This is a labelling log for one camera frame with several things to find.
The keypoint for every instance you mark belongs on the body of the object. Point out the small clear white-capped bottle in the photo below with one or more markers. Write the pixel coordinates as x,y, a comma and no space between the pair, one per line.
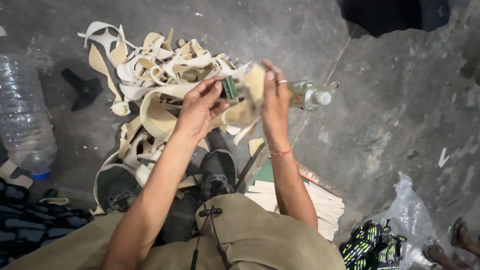
309,95

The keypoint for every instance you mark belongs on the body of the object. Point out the thin metal strip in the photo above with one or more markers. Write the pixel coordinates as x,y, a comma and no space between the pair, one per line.
249,167

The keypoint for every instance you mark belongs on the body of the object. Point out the heap of black-blue padded pieces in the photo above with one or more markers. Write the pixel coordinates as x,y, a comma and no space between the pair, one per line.
33,225

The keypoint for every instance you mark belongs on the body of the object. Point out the khaki trousers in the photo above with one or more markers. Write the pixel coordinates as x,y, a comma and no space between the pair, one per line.
255,240

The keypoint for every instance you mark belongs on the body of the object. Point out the large clear plastic bottle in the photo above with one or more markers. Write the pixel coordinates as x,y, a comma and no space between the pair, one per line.
22,112

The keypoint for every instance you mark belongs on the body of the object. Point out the grey shoe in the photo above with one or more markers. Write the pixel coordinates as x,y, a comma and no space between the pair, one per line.
118,185
219,170

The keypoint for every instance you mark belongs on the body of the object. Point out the green cutting board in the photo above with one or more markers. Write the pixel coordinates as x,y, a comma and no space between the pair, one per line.
265,173

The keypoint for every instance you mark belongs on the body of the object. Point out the heap of beige foam scraps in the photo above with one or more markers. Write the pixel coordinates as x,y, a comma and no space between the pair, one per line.
157,82

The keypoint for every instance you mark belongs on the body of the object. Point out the red thread wristband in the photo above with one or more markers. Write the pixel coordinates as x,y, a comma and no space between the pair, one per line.
280,152

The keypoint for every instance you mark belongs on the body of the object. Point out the dark cloth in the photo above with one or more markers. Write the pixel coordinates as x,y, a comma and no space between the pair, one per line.
393,17

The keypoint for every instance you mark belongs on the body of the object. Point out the plastic-wrapped tube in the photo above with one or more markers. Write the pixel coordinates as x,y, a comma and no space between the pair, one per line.
318,180

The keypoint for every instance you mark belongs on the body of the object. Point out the stack of beige foam strips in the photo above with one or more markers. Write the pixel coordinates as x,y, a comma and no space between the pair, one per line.
330,210

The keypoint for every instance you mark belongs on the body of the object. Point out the clear plastic bag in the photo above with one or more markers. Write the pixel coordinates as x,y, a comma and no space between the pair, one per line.
410,213

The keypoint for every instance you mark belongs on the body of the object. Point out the small green cutter tool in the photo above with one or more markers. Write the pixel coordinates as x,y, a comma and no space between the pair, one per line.
229,87

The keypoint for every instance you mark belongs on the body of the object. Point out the person's left hand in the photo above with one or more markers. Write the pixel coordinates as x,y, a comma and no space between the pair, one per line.
195,112

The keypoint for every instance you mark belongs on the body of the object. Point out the pile of black-green striped pieces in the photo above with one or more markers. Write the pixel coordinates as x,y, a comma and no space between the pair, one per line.
369,245

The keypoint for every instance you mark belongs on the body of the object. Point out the flat beige foam sole piece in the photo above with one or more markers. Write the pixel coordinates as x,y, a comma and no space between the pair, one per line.
13,174

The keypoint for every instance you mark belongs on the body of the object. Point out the person's right hand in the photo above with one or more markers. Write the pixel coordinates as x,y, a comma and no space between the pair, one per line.
276,112

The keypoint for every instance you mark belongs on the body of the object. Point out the black T-shaped rubber piece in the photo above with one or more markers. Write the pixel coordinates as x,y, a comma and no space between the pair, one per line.
83,89

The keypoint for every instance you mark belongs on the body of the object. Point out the beige foam cutout piece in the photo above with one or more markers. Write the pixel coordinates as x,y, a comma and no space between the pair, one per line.
252,93

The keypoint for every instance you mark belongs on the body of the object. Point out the small white scrap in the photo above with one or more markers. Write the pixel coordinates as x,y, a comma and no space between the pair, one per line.
443,157

